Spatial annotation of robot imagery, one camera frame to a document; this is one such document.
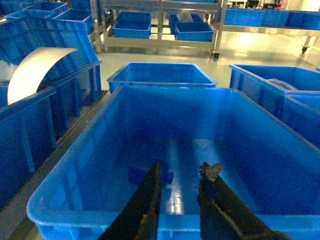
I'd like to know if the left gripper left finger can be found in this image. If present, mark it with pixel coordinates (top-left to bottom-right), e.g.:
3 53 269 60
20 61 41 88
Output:
99 161 162 240

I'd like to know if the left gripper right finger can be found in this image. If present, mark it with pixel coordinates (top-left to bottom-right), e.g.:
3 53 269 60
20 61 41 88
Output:
197 162 288 240

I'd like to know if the blue bottle-shaped plastic part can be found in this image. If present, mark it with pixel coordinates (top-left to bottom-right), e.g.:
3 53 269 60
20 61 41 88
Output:
128 160 174 185

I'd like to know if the left blue target bin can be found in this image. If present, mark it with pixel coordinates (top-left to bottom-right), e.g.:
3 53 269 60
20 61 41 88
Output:
26 86 320 240

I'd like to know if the blue target bin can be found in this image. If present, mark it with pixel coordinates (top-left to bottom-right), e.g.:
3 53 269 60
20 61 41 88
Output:
26 86 320 240
229 64 320 147

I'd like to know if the right blue target bin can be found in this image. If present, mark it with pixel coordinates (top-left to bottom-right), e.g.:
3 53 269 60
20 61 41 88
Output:
229 64 320 147

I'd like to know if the blue bin far left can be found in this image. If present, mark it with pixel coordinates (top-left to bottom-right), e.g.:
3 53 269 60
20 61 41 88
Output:
0 60 102 209

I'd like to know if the blue bin behind left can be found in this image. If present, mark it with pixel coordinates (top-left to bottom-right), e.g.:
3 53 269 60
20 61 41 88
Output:
106 62 218 92

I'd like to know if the background blue bin right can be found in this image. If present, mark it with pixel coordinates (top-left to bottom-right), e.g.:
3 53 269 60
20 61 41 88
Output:
168 14 214 42

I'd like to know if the background blue bin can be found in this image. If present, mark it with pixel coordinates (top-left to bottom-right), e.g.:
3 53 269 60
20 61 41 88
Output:
168 14 214 42
113 11 152 39

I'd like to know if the curved white sheet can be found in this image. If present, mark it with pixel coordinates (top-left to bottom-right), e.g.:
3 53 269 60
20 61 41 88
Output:
7 47 76 105

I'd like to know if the steel cart with wheels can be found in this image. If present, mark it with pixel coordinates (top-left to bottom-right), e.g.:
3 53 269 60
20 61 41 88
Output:
216 0 320 54

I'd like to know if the background blue bin left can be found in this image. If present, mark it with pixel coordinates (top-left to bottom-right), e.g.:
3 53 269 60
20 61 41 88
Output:
113 11 152 39

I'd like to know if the background steel rack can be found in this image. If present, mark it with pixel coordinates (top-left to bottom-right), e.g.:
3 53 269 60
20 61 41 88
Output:
90 0 227 62

